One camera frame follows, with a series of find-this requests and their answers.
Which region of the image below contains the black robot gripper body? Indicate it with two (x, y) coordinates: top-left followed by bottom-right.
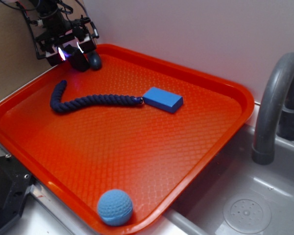
(30, 0), (99, 53)

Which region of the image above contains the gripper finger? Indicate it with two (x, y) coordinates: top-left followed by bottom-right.
(45, 47), (66, 67)
(77, 39), (97, 54)

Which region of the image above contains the grey oval stone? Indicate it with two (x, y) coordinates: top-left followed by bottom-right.
(87, 51), (102, 71)

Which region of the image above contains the blue rectangular block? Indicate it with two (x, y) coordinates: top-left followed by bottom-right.
(143, 87), (184, 114)

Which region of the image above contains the orange plastic tray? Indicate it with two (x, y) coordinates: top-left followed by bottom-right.
(0, 44), (254, 235)

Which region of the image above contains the light blue dimpled ball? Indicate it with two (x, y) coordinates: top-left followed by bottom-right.
(97, 189), (133, 227)

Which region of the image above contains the grey curved faucet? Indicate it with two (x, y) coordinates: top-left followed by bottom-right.
(252, 52), (294, 165)

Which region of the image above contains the grey plastic sink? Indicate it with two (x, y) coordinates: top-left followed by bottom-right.
(165, 125), (294, 235)

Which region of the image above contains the round sink drain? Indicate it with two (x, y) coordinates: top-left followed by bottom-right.
(223, 193), (271, 235)

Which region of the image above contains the dark blue twisted rope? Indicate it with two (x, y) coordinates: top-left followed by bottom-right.
(49, 79), (144, 114)

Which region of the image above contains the black metal bracket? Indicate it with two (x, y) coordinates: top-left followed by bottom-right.
(0, 156), (33, 235)

